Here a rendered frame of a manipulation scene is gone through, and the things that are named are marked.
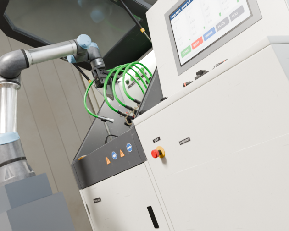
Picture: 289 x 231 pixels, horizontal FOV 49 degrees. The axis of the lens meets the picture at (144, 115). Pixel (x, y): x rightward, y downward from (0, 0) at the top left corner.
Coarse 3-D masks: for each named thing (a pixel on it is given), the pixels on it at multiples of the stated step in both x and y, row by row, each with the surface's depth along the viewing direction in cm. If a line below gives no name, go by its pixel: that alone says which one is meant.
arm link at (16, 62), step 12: (84, 36) 169; (36, 48) 159; (48, 48) 161; (60, 48) 164; (72, 48) 167; (84, 48) 170; (0, 60) 153; (12, 60) 152; (24, 60) 154; (36, 60) 158; (48, 60) 164; (0, 72) 155; (12, 72) 154
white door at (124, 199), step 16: (112, 176) 162; (128, 176) 151; (144, 176) 142; (96, 192) 176; (112, 192) 164; (128, 192) 153; (144, 192) 144; (96, 208) 179; (112, 208) 166; (128, 208) 156; (144, 208) 146; (160, 208) 138; (96, 224) 182; (112, 224) 169; (128, 224) 158; (144, 224) 148; (160, 224) 140
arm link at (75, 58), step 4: (68, 56) 181; (72, 56) 179; (76, 56) 179; (80, 56) 178; (84, 56) 182; (88, 56) 184; (68, 60) 183; (72, 60) 180; (76, 60) 182; (80, 60) 183; (84, 60) 185
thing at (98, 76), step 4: (96, 68) 184; (100, 68) 186; (104, 68) 188; (92, 72) 186; (96, 72) 185; (100, 72) 186; (96, 76) 182; (100, 76) 182; (104, 76) 183; (96, 80) 183; (100, 80) 181; (104, 80) 183; (108, 80) 184; (96, 84) 184; (100, 84) 181; (108, 84) 186; (96, 88) 186
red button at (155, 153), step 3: (156, 147) 133; (159, 147) 131; (153, 150) 129; (156, 150) 129; (159, 150) 130; (162, 150) 130; (153, 153) 129; (156, 153) 128; (159, 153) 130; (162, 153) 131; (153, 156) 129; (156, 156) 129; (159, 156) 132; (162, 156) 131
